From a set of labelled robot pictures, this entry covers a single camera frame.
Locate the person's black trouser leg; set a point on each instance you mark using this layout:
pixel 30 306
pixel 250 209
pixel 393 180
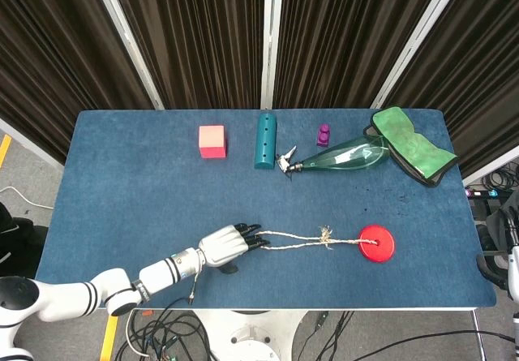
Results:
pixel 16 243

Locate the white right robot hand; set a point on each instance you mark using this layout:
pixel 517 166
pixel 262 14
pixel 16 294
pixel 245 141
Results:
pixel 488 269

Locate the blue table mat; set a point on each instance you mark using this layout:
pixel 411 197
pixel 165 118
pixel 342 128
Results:
pixel 162 198

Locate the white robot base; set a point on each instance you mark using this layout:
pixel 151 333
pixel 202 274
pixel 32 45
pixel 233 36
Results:
pixel 251 336

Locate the small orange connector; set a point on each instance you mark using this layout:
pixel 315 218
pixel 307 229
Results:
pixel 146 313

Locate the dark pleated screen panel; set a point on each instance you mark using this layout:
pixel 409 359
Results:
pixel 478 61
pixel 194 32
pixel 344 32
pixel 52 52

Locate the teal half-cylinder block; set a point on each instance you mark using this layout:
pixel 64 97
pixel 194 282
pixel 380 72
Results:
pixel 265 142

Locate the white screen frame post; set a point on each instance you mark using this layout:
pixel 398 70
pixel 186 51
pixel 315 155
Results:
pixel 417 40
pixel 271 40
pixel 125 40

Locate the green glass spray bottle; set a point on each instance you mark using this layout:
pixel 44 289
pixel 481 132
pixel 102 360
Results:
pixel 348 158

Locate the purple toy brick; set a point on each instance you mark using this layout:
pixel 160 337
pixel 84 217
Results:
pixel 323 136

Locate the black power strip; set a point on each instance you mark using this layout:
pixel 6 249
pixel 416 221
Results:
pixel 482 193

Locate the green cloth pouch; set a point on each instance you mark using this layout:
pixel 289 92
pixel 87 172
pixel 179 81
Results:
pixel 409 146

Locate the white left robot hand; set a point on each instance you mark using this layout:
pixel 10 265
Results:
pixel 221 247

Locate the pink cube block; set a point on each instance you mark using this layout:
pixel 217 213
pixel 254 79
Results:
pixel 212 140

